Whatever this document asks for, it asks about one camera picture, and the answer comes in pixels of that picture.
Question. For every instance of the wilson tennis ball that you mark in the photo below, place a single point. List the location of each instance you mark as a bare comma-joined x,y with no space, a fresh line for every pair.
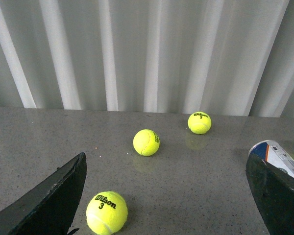
106,213
199,122

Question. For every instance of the white pleated curtain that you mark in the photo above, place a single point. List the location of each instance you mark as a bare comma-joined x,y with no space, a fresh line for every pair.
224,57

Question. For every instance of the near Wilson tennis ball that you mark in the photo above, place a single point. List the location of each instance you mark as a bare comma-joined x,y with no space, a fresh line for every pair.
106,213

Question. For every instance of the middle yellow tennis ball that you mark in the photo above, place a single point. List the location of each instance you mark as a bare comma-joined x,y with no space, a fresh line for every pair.
146,142

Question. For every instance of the far Wilson tennis ball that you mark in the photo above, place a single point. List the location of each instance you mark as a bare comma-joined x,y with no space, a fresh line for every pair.
199,122

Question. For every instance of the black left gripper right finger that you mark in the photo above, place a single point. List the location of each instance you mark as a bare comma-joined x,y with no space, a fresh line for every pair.
273,193

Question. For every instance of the clear plastic tennis ball can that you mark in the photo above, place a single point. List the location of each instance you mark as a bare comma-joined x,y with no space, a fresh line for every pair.
271,152

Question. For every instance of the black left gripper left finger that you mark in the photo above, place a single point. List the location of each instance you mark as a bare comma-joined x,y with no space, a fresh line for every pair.
50,207

